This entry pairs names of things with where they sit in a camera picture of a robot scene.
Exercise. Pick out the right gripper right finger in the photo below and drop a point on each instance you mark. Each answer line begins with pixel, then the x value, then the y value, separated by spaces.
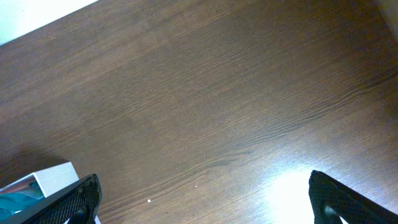
pixel 334 202

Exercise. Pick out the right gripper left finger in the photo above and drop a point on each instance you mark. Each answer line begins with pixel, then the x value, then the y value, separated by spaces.
pixel 76 203

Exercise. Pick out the blue mouthwash bottle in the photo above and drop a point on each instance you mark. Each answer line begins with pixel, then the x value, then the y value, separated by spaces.
pixel 15 202

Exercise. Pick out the white open cardboard box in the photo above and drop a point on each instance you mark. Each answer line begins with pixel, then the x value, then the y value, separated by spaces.
pixel 50 180

